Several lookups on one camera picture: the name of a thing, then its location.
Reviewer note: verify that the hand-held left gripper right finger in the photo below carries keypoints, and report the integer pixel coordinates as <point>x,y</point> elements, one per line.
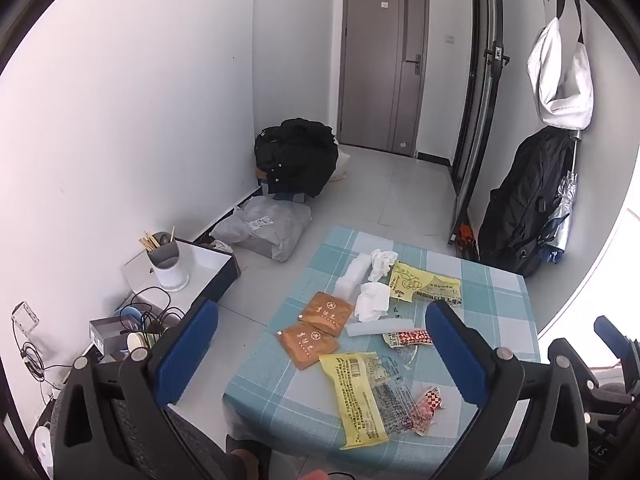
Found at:
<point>457,352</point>

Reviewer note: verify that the clear wall socket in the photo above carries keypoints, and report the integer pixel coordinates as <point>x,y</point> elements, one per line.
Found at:
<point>25,317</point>

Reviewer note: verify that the grey door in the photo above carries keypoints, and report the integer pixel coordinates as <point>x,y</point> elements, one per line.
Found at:
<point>370,60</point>

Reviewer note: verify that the small grey box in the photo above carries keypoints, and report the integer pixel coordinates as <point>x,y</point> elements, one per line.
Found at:
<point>105,332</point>

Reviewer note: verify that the blue bowl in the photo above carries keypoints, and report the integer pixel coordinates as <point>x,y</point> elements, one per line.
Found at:
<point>131,316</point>

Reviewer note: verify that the white round device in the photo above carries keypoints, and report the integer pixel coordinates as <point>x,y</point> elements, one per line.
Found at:
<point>42,447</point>

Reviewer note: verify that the white box with dark sides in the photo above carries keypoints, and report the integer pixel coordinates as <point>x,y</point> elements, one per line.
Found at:
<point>210,272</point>

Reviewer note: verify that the paper cup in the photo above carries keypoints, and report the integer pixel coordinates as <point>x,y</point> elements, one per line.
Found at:
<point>137,342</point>

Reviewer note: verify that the white tissue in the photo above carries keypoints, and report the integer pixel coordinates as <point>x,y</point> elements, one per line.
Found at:
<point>372,302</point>
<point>381,262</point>

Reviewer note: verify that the blue box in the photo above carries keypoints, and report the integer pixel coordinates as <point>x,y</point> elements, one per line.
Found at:
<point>289,197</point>

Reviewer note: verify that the silver folding umbrella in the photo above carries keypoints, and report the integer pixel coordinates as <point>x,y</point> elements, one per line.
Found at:
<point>565,200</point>

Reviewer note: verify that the yellow printed wrapper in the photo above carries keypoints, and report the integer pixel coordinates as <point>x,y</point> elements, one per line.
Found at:
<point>425,285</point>

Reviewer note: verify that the brown paper packet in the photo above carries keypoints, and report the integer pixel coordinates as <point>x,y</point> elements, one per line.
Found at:
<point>307,345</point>
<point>325,312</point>

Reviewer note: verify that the black backpack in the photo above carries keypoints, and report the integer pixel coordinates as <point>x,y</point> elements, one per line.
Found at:
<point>520,200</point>

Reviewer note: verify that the person's left foot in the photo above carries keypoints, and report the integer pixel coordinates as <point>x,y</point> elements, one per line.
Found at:
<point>242,465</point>

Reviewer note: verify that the bundle of wooden chopsticks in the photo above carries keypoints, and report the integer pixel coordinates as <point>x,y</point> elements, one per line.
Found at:
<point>149,242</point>

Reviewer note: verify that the small red checkered wrapper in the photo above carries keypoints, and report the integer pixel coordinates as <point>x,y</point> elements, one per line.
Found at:
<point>430,400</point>

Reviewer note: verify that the black-framed glass door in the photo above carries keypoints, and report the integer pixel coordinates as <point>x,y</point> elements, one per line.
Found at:
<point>480,110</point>

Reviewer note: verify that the yellow and clear food bag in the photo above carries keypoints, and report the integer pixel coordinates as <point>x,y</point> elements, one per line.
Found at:
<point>355,400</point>

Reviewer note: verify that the grey plastic parcel bag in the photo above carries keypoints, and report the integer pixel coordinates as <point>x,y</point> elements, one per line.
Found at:
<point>265,225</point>

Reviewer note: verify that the orange and black object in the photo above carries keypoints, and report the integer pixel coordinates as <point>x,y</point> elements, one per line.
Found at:
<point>464,236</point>

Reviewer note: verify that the black jacket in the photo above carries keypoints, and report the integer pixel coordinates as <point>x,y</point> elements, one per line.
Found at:
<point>295,155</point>

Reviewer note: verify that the white chopstick holder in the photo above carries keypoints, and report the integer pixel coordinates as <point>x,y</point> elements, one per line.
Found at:
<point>170,270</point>

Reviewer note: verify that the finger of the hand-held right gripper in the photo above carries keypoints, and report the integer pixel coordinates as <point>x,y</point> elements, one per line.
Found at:
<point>587,380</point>
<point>617,342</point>

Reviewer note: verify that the white cloth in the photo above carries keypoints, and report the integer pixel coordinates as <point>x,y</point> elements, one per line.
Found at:
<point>222,246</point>

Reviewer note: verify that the white shoulder bag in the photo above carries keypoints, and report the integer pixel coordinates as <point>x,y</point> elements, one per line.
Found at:
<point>560,80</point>

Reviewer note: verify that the white cloth bag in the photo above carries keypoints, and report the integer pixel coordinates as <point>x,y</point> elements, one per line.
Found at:
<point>342,165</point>

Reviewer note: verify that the person's grey trousers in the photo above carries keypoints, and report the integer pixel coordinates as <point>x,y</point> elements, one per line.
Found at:
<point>200,440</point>

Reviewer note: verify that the teal checkered tablecloth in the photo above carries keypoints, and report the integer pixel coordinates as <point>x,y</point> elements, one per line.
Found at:
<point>500,300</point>

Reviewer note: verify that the black slipper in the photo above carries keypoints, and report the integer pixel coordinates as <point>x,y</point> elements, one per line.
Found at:
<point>257,452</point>

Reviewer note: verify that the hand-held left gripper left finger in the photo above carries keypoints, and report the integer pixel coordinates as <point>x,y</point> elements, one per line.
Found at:
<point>185,355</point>

